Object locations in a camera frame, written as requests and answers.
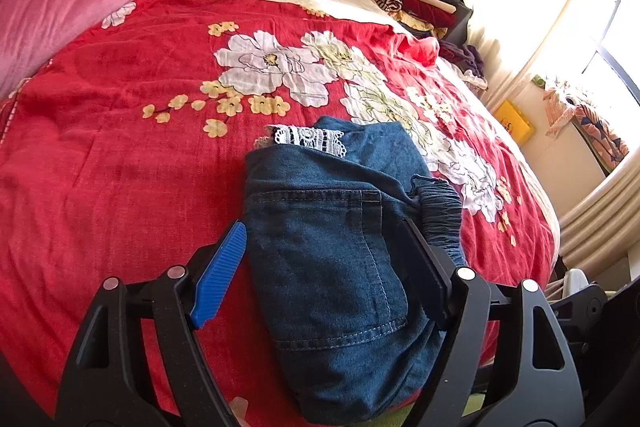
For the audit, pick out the yellow box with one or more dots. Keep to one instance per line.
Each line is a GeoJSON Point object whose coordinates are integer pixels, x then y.
{"type": "Point", "coordinates": [512, 122]}

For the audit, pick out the blue jeans with lace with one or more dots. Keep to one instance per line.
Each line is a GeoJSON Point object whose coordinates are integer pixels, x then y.
{"type": "Point", "coordinates": [320, 232]}

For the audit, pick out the white electric fan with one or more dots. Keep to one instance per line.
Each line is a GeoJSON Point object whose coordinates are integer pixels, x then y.
{"type": "Point", "coordinates": [570, 284]}

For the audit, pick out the red floral bedspread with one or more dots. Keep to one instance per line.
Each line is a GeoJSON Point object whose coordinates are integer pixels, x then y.
{"type": "Point", "coordinates": [125, 187]}

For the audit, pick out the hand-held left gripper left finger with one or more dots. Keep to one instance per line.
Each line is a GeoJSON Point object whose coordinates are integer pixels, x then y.
{"type": "Point", "coordinates": [220, 277]}

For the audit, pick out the window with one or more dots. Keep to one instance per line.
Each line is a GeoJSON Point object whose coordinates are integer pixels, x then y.
{"type": "Point", "coordinates": [612, 52]}

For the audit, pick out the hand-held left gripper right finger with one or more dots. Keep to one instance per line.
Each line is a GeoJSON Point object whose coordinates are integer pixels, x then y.
{"type": "Point", "coordinates": [425, 267]}

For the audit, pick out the purple clothing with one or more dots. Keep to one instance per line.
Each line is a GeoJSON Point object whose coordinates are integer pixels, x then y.
{"type": "Point", "coordinates": [462, 57]}

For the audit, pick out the patterned cloth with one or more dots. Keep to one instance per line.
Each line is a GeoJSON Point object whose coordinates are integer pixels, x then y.
{"type": "Point", "coordinates": [590, 127]}

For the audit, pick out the green clothing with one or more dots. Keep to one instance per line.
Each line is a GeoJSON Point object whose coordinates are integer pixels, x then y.
{"type": "Point", "coordinates": [392, 414]}

